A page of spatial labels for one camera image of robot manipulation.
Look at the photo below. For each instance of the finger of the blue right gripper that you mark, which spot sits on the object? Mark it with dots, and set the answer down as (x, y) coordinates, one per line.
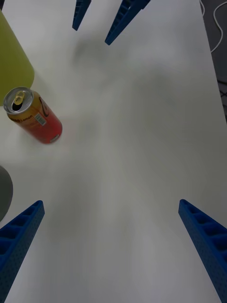
(125, 20)
(81, 13)

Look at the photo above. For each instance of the red and yellow drink can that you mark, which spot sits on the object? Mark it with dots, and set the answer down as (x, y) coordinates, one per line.
(40, 120)

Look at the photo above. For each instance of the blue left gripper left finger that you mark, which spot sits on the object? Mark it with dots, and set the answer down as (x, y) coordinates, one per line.
(16, 246)

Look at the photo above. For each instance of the grey plastic bin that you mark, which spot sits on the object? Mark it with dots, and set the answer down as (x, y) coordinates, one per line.
(4, 191)

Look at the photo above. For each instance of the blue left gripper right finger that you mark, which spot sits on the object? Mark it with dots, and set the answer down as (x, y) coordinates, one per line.
(210, 246)

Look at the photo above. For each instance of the yellow-green plastic bin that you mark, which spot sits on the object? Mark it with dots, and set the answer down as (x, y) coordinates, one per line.
(11, 59)

